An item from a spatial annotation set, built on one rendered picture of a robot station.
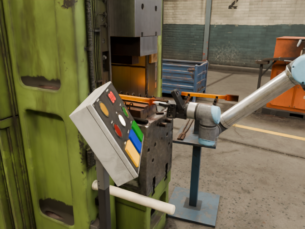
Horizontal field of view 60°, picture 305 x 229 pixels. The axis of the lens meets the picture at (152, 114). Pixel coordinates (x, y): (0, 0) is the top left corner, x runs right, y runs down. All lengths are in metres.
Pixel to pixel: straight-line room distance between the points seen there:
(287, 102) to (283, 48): 0.86
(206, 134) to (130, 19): 0.69
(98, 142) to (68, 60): 0.51
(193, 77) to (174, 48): 4.89
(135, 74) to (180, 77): 3.52
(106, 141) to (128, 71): 1.06
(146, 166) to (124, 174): 0.64
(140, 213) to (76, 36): 1.08
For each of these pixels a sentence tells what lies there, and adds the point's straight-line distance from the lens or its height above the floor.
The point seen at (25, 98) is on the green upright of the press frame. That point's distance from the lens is 1.50.
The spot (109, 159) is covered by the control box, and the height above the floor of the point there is 1.02.
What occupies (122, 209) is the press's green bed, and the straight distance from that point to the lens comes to 1.79.
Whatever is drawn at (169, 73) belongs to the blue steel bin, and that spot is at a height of 0.50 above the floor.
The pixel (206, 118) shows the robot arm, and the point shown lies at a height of 0.97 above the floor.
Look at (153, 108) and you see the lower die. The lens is 1.58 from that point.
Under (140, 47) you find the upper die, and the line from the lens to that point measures 1.38.
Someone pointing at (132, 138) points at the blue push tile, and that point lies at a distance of 0.97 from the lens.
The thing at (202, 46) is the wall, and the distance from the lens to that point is 9.52.
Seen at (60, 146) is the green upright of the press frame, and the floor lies 0.80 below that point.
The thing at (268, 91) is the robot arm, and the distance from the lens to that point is 1.42.
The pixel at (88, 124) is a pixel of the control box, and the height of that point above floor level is 1.14.
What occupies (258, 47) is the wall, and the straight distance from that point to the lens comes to 9.00.
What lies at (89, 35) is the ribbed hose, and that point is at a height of 1.38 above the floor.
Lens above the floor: 1.42
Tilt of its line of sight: 19 degrees down
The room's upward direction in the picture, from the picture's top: 1 degrees clockwise
